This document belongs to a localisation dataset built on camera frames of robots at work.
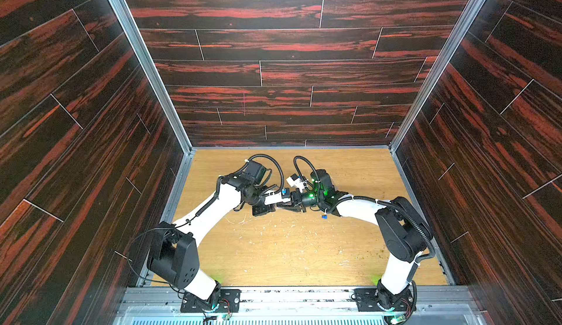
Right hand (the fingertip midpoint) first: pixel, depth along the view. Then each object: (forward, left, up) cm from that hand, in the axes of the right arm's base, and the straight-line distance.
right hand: (279, 203), depth 84 cm
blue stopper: (+1, -19, -12) cm, 23 cm away
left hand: (0, +2, 0) cm, 2 cm away
